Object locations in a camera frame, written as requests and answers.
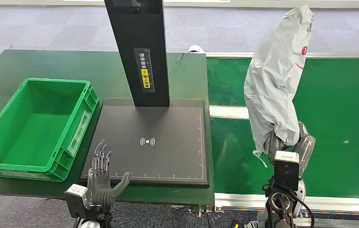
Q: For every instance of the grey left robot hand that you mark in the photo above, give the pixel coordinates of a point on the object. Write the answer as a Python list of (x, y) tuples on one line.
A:
[(99, 187)]

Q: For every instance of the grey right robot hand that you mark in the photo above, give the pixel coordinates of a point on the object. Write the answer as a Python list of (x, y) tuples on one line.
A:
[(306, 148)]

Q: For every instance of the grey plastic mailer package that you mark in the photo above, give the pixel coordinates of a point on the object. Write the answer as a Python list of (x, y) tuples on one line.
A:
[(273, 85)]

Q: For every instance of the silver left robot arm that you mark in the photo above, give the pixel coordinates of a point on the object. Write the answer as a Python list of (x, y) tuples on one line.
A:
[(94, 218)]

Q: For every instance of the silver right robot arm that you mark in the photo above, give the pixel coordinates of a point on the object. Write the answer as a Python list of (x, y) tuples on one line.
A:
[(281, 204)]

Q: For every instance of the green conveyor belt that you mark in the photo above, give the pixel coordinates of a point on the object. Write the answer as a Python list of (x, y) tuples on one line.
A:
[(333, 126)]

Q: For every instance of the black inbound scanner machine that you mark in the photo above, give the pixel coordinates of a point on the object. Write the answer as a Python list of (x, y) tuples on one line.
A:
[(166, 157)]

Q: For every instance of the green plastic crate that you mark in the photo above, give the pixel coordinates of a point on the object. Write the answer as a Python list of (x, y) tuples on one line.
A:
[(37, 132)]

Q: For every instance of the black yellow ruler label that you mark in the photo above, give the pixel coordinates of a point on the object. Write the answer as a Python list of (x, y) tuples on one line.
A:
[(144, 70)]

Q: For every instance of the white rounded object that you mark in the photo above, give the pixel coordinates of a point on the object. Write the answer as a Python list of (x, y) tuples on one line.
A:
[(196, 49)]

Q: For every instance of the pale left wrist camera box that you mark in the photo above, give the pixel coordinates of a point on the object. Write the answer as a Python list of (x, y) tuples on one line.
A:
[(76, 198)]

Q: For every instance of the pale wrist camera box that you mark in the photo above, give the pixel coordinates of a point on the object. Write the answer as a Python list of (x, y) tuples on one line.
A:
[(286, 170), (76, 198)]

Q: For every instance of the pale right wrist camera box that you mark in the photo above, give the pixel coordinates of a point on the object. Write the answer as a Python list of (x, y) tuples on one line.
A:
[(286, 170)]

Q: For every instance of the aluminium conveyor frame rail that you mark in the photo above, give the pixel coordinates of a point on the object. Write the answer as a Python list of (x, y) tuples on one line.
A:
[(340, 55), (340, 204)]

